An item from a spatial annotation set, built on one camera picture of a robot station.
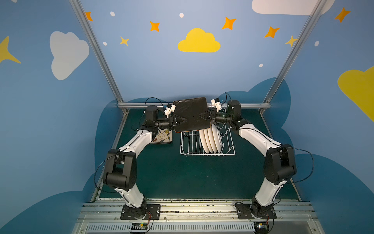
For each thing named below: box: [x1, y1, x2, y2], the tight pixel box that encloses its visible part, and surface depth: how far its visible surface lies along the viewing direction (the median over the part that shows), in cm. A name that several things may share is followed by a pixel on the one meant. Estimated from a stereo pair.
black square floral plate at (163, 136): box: [150, 127, 173, 144], surface depth 103 cm
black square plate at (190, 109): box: [172, 97, 211, 132], surface depth 83 cm
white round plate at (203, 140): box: [199, 129, 210, 154], surface depth 88 cm
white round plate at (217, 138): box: [211, 123, 223, 154], surface depth 90 cm
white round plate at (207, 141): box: [203, 128, 213, 154], surface depth 88 cm
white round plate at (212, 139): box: [206, 124, 218, 154], surface depth 88 cm
